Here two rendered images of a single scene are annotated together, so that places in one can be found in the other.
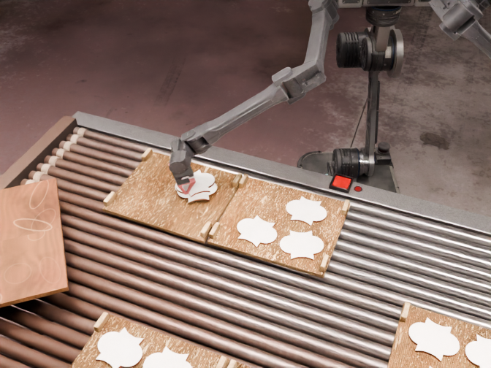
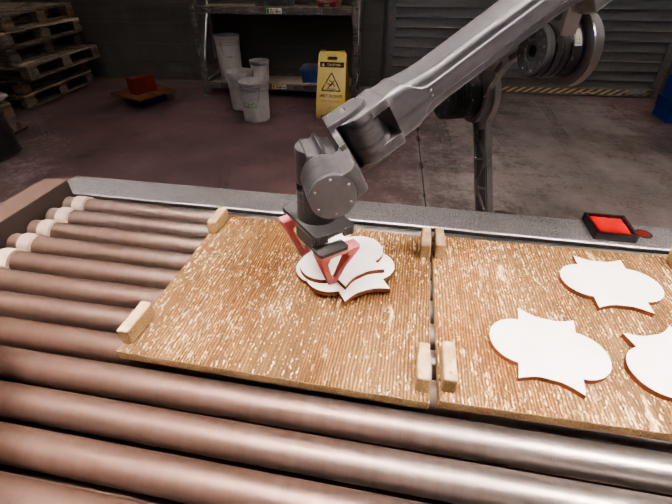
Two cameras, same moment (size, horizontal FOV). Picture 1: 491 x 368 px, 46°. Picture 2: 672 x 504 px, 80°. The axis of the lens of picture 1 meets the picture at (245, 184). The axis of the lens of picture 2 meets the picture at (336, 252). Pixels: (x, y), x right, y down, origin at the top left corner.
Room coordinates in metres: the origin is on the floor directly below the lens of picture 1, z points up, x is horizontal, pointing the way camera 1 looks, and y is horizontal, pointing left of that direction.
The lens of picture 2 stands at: (1.06, 0.32, 1.36)
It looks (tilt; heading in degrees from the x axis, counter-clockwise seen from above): 37 degrees down; 347
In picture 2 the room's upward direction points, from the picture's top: straight up
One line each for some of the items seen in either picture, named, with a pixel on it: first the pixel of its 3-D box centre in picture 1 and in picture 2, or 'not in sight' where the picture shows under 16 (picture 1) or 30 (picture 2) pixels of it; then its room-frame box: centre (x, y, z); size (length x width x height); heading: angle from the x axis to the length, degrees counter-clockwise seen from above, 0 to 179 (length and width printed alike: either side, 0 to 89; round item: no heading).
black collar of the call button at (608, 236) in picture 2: (341, 182); (609, 227); (1.58, -0.36, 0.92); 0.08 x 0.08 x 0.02; 66
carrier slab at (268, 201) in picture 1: (280, 223); (575, 318); (1.37, -0.12, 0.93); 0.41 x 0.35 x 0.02; 67
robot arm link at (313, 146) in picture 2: (179, 150); (317, 165); (1.54, 0.23, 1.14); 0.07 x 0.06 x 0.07; 0
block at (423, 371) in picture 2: (206, 229); (423, 366); (1.33, 0.14, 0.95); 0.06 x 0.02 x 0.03; 156
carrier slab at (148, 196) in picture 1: (174, 193); (299, 287); (1.54, 0.26, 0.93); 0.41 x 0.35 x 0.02; 66
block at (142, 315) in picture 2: (109, 198); (137, 322); (1.49, 0.50, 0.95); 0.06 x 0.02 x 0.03; 156
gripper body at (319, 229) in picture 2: (180, 162); (317, 203); (1.54, 0.23, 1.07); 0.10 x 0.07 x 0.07; 20
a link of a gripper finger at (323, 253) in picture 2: (184, 182); (327, 254); (1.52, 0.22, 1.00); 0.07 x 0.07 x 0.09; 20
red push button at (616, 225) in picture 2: (341, 183); (608, 227); (1.58, -0.36, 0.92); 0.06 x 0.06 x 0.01; 66
